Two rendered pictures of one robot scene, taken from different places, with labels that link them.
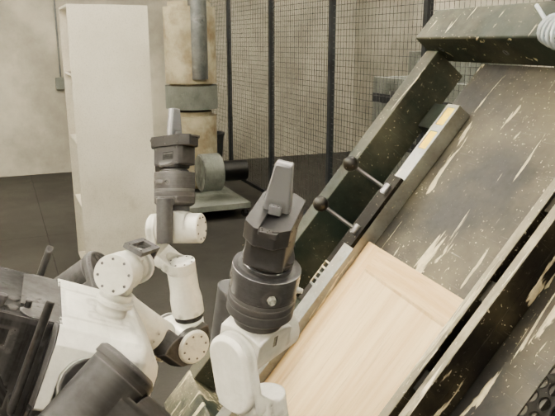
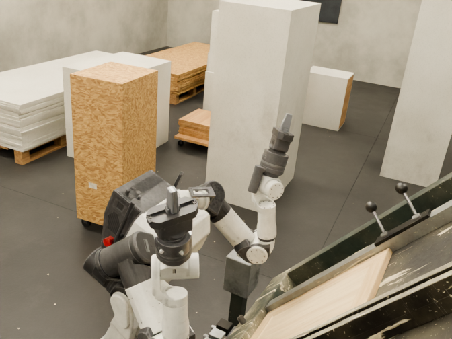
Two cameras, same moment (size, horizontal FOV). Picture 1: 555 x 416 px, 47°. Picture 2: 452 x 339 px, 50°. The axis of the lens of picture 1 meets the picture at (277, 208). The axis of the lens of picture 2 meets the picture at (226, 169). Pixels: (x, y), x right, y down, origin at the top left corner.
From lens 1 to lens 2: 0.85 m
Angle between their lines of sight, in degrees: 44
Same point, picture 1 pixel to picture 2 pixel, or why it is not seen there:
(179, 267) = (261, 208)
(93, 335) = not seen: hidden behind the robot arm
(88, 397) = (116, 251)
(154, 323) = (237, 231)
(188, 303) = (262, 230)
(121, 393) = (128, 257)
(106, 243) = (400, 159)
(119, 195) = (421, 128)
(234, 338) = (153, 259)
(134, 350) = not seen: hidden behind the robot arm
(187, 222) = (267, 184)
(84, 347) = (145, 229)
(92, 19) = not seen: outside the picture
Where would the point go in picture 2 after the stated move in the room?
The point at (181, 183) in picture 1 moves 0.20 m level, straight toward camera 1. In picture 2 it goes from (272, 161) to (236, 178)
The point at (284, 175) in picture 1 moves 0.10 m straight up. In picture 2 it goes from (169, 195) to (170, 153)
